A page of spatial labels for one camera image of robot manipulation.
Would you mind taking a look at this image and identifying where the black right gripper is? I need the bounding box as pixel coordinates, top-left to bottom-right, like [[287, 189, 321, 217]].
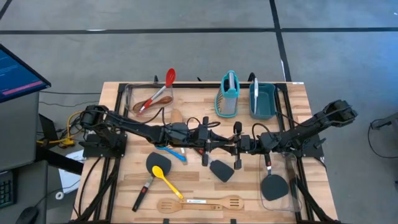
[[233, 121, 261, 170]]

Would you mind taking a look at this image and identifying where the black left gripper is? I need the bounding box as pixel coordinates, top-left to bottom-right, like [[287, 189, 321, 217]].
[[186, 116, 238, 167]]

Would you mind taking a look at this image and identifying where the black spatula square head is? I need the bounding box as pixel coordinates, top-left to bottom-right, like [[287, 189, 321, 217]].
[[194, 147, 236, 184]]

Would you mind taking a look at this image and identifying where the blue silicone spoon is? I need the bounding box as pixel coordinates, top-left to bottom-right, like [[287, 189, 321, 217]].
[[154, 144, 188, 163]]

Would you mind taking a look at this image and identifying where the black spatula round head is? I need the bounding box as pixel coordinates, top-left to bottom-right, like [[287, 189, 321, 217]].
[[131, 151, 172, 213]]

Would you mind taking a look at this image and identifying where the yellow silicone spoon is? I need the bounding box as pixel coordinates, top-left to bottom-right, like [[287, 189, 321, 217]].
[[151, 164, 184, 200]]

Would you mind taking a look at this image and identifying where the black spatula fan-shaped head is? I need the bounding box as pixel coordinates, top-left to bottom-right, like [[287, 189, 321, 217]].
[[260, 154, 290, 202]]

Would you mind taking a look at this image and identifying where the red silicone spoon steel shaft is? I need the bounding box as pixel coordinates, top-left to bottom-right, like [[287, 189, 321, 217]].
[[136, 67, 177, 116]]

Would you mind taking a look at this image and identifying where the light wooden solid spoon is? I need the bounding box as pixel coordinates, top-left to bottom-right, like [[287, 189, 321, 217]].
[[170, 108, 187, 156]]

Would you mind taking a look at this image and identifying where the steel box grater teal trim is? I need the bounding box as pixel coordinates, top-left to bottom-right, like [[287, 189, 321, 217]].
[[214, 70, 241, 119]]

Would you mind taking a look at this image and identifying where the teal plastic bin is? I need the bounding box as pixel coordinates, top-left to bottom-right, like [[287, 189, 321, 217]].
[[248, 82, 277, 121]]

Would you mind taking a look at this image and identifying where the slotted wooden spoon white label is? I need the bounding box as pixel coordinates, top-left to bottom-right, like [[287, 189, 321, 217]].
[[178, 194, 245, 211]]

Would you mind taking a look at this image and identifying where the large clear plastic bin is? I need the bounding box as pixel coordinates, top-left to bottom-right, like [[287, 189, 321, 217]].
[[257, 151, 303, 212]]

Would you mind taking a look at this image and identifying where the slotted wooden spoon burnt logo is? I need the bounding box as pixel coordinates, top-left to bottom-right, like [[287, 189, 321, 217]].
[[155, 198, 224, 214]]

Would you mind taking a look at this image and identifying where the small clear plastic bin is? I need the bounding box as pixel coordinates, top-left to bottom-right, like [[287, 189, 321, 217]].
[[124, 82, 174, 118]]

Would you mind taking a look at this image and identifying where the white paper sheet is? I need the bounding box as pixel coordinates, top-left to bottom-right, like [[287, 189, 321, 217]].
[[58, 149, 86, 194]]

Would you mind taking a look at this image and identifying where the black stand leg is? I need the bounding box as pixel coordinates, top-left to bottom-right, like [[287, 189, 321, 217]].
[[35, 146, 85, 175]]

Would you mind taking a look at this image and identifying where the grey equipment corner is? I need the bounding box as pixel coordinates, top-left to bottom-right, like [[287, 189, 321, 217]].
[[371, 111, 398, 130]]

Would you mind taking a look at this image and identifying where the black computer mouse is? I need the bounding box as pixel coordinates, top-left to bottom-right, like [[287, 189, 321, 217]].
[[15, 205, 40, 224]]

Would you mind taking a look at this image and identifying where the computer monitor blue screen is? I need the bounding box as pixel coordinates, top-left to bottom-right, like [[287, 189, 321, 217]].
[[0, 43, 52, 104]]

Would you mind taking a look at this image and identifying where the black keyboard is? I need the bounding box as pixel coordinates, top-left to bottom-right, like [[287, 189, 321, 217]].
[[0, 170, 18, 210]]

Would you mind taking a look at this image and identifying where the black aluminium rig frame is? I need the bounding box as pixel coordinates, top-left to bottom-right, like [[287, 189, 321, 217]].
[[70, 79, 343, 224]]

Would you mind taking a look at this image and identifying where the black floor cable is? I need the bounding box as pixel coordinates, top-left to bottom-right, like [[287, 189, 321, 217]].
[[367, 119, 398, 159]]

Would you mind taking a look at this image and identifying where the yellow cable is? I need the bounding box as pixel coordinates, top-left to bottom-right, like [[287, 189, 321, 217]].
[[36, 110, 83, 149]]

